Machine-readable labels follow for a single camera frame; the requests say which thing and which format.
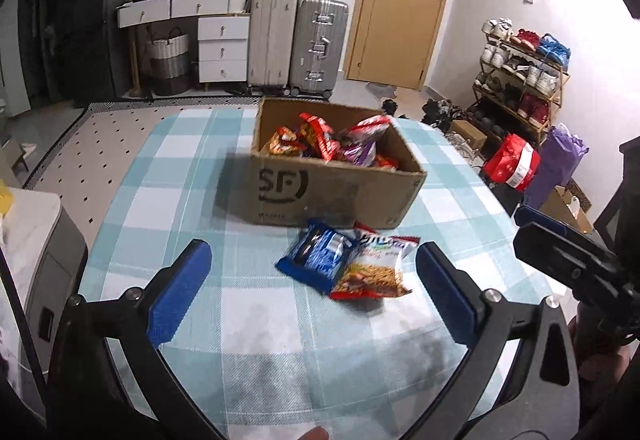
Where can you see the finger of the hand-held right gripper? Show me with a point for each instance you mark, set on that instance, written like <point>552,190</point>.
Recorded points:
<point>560,255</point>

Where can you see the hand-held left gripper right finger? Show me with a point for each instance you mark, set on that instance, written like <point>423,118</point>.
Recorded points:
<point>450,295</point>

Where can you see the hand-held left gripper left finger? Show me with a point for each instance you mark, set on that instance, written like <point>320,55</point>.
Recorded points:
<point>177,295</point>

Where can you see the white red noodle snack packet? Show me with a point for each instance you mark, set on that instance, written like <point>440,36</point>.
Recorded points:
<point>372,270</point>

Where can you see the blue snack packet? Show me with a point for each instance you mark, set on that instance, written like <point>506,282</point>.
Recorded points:
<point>315,255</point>

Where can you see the purple snack packet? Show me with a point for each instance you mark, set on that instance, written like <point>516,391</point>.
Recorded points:
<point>360,154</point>

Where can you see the orange red snack packet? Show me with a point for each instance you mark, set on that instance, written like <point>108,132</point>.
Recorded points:
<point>285,142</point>

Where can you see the bright red snack packet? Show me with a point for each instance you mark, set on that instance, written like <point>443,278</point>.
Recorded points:
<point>320,135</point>

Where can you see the person's right hand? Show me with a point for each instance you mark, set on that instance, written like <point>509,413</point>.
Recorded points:
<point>610,367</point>

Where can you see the person's left hand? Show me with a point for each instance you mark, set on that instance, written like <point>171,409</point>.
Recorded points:
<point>312,434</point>

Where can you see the open brown carton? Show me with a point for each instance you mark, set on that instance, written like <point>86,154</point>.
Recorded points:
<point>565,207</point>

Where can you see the teal checked tablecloth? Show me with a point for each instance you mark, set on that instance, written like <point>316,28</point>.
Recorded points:
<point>225,270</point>

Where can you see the purple shopping bag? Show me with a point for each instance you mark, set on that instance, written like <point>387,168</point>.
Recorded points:
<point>555,165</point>

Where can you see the red shopping bag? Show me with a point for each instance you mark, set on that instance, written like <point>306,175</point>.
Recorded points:
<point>512,162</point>

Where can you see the grey white appliance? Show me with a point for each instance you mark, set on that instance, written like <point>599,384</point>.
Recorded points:
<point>35,270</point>

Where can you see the small closed cardboard box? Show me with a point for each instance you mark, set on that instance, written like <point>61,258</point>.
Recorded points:
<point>467,132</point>

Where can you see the cream patterned rug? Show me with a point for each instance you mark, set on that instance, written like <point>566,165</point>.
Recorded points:
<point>100,150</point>

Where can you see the rows of racked shoes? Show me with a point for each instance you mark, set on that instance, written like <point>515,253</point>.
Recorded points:
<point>535,75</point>

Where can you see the pile of loose shoes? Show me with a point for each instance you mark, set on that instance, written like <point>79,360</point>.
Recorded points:
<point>440,112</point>

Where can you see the white stool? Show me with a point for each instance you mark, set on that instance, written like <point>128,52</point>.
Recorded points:
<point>22,152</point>

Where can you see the grey doormat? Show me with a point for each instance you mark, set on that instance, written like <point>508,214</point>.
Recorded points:
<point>382,90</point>

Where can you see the woven laundry basket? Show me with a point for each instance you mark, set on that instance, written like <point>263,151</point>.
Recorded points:
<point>167,65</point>

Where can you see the white drawer dresser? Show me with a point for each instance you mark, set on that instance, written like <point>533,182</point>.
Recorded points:
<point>222,45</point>

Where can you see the beige suitcase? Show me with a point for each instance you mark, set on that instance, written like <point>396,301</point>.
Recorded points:
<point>272,40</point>

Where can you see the silver suitcase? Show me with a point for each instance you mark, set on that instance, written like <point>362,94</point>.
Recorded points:
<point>320,45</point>

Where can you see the wooden door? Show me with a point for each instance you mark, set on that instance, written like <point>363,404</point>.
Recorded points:
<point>405,10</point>

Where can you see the dark tall cabinet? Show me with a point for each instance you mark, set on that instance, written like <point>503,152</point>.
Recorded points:
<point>80,20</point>

